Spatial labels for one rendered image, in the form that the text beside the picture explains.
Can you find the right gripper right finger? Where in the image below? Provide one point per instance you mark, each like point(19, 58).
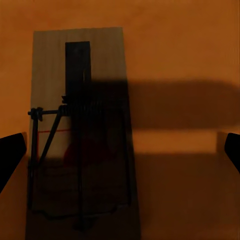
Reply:
point(232, 149)

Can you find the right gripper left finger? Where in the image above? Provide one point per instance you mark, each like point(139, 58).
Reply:
point(12, 150)

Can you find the cabinet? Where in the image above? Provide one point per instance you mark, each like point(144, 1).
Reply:
point(183, 75)

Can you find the mousetrap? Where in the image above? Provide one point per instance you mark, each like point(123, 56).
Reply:
point(81, 178)

